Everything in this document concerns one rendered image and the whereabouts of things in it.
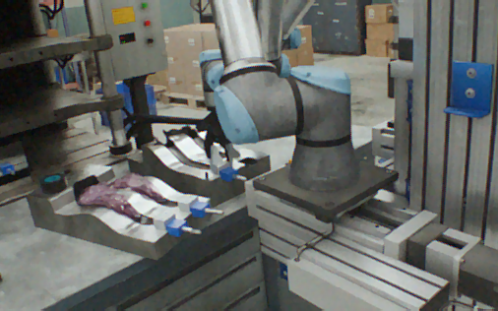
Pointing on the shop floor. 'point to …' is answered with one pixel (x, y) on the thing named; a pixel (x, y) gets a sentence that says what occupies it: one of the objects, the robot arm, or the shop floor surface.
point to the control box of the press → (136, 51)
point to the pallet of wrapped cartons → (187, 63)
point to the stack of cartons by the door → (379, 31)
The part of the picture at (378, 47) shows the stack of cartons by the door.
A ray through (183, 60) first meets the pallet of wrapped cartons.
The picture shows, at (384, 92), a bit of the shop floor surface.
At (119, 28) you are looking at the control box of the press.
